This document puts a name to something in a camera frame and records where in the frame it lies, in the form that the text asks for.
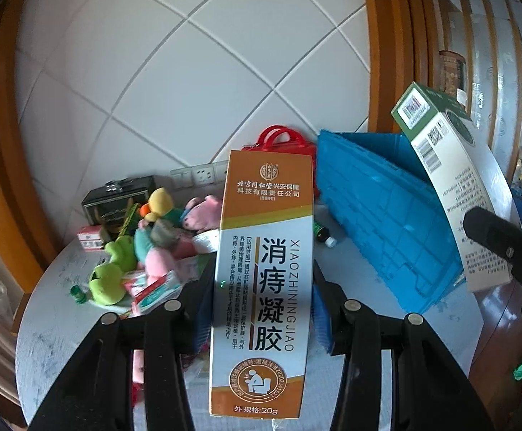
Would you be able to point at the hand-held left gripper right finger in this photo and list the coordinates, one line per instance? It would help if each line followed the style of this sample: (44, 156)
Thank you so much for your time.
(323, 323)

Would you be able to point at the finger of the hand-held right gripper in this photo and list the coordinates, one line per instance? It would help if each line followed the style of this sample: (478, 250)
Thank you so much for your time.
(490, 226)

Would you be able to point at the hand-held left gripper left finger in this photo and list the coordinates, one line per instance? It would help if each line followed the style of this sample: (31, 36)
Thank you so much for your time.
(204, 323)

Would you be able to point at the white green medicine box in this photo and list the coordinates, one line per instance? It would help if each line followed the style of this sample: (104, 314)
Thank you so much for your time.
(463, 188)

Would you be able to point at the orange white medicine box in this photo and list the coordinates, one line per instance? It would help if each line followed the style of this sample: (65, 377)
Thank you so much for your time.
(261, 278)

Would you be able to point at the blue plastic crate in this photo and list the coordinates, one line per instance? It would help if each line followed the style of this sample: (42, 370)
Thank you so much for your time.
(368, 197)

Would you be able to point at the white cloth covered round desktop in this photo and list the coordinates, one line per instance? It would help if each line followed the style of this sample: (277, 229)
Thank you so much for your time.
(377, 323)

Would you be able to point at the pink pig plush centre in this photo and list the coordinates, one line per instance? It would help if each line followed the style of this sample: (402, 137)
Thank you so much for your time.
(157, 294)

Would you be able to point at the orange dressed pink pig plush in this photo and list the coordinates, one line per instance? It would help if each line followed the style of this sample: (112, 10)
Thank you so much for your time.
(157, 262)

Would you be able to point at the white tube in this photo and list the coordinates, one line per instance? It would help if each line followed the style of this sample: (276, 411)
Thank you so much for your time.
(207, 241)

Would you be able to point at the brown glass bottle green label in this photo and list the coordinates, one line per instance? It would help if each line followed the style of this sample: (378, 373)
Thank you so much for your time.
(323, 233)

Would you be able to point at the light blue dressed plush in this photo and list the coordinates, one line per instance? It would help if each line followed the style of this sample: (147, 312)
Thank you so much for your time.
(142, 244)

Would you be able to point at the green frog plush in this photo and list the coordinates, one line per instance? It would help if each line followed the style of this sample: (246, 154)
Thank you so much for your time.
(106, 280)

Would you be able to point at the green yellow medicine box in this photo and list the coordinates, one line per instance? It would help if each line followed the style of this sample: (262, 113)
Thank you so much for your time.
(128, 222)

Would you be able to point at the yellow duck plush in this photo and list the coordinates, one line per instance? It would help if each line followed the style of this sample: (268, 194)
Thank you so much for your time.
(160, 202)

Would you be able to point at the green bottle cap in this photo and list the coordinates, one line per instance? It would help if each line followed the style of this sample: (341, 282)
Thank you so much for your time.
(77, 294)

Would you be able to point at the pink white box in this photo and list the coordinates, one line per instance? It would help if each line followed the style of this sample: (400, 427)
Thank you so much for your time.
(91, 239)

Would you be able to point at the black gift box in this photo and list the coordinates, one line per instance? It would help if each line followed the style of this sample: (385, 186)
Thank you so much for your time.
(117, 202)

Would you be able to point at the red small suitcase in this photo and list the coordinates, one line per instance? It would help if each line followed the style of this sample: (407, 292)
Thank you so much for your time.
(283, 141)

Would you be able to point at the wooden slatted partition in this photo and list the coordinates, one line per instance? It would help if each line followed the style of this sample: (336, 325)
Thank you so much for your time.
(476, 9)

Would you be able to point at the white wall switch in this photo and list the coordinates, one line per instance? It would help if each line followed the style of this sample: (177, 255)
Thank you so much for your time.
(181, 178)

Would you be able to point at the white wall socket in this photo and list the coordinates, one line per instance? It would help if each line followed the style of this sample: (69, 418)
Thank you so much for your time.
(203, 175)
(221, 171)

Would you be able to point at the wooden door frame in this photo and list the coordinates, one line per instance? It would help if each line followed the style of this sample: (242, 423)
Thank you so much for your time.
(18, 143)
(391, 54)

